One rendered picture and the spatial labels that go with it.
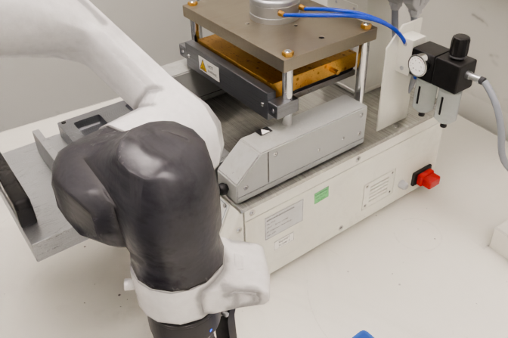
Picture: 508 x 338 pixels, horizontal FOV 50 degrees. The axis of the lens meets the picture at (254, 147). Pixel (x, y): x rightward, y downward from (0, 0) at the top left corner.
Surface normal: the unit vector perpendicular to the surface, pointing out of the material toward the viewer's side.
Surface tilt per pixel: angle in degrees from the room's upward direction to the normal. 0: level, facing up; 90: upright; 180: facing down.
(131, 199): 82
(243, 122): 0
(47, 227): 0
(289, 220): 90
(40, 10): 75
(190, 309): 91
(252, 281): 19
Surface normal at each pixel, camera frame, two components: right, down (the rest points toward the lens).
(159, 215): -0.23, 0.43
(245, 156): -0.54, -0.40
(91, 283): -0.02, -0.82
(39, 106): 0.53, 0.47
